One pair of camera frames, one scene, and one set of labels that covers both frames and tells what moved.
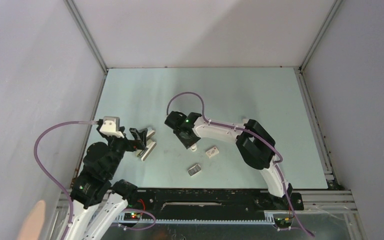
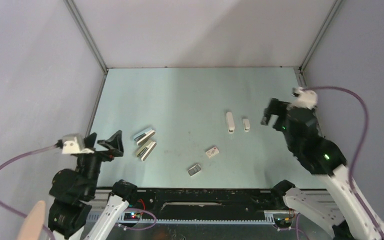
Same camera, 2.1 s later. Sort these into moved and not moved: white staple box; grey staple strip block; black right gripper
Moved: black right gripper
Not moved: white staple box; grey staple strip block
